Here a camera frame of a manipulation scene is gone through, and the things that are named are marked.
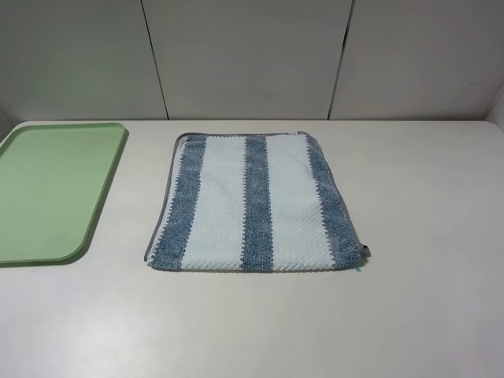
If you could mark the green plastic tray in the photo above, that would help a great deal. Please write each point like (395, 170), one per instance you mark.
(54, 180)

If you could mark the blue white striped towel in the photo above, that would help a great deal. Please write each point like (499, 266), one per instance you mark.
(253, 203)

